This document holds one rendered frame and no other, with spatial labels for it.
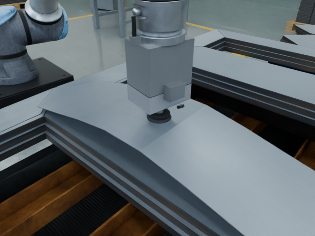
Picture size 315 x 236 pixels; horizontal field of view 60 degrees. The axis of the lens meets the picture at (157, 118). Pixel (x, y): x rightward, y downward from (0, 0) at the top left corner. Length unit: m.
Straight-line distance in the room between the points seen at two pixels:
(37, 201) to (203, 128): 0.43
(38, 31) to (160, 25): 0.71
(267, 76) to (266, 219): 0.53
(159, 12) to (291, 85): 0.52
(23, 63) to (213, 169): 0.81
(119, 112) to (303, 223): 0.33
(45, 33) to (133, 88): 0.65
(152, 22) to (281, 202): 0.30
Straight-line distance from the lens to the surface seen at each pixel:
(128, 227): 0.62
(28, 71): 1.06
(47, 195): 0.72
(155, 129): 0.44
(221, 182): 0.40
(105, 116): 0.50
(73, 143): 0.57
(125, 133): 0.44
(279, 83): 0.81
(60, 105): 0.62
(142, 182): 0.45
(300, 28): 1.47
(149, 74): 0.39
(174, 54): 0.40
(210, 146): 0.44
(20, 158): 0.85
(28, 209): 0.70
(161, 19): 0.37
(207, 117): 0.49
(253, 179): 0.42
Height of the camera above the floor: 1.18
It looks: 33 degrees down
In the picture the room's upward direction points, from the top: straight up
